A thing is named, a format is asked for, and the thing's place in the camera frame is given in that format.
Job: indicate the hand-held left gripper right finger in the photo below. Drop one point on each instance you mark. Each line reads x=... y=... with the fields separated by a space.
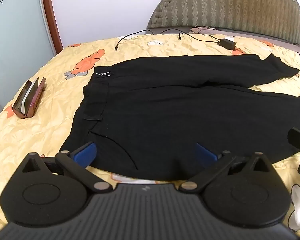
x=205 y=155

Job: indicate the frosted glass door, flower print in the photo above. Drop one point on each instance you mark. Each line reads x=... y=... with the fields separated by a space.
x=17 y=30

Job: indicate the black pants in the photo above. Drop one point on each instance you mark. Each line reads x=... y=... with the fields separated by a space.
x=170 y=110

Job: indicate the olive quilted headboard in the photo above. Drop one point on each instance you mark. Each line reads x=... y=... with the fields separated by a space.
x=227 y=7

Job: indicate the black power adapter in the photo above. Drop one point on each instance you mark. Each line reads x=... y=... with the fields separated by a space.
x=227 y=43

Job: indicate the brown eyeglass case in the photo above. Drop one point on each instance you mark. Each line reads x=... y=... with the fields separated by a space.
x=27 y=100

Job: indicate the wooden door frame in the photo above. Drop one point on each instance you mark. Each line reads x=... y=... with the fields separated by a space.
x=51 y=15

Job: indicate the yellow carrot-print blanket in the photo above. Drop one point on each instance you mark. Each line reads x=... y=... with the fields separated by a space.
x=52 y=120

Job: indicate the pink crumpled cloth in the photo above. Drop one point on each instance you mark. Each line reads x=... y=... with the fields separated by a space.
x=202 y=29

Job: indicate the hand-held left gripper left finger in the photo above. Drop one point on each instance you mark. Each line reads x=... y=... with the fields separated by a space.
x=86 y=153

